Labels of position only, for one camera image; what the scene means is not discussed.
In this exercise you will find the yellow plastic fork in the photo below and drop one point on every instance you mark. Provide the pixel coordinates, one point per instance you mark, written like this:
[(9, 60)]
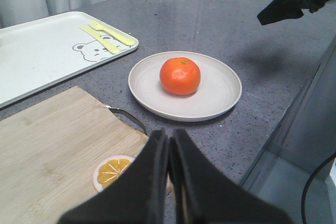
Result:
[(118, 36)]

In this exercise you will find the beige round plate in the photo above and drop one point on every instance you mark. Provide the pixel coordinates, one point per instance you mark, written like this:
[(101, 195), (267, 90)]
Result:
[(219, 90)]

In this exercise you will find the wooden cutting board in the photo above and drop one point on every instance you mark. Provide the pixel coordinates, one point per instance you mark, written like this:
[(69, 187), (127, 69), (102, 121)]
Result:
[(50, 151)]

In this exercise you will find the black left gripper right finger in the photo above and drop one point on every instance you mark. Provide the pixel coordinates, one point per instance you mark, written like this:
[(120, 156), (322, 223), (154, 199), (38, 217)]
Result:
[(204, 195)]

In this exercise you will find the white bear print tray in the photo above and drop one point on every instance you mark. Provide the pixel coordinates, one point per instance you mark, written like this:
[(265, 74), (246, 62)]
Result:
[(44, 52)]

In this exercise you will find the orange tangerine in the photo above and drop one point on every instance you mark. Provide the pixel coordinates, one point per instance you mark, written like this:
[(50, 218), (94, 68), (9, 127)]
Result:
[(180, 76)]

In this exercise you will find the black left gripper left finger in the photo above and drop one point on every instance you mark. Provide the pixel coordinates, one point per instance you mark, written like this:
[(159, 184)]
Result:
[(137, 196)]

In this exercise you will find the yellow plastic knife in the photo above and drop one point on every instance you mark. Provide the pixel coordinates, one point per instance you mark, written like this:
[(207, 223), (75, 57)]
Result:
[(96, 35)]

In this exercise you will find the orange slice toy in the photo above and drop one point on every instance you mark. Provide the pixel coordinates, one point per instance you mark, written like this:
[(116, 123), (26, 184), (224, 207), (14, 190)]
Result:
[(109, 170)]

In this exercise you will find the metal board handle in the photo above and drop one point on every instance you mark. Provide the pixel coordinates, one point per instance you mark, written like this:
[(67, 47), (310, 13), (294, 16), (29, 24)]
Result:
[(128, 115)]

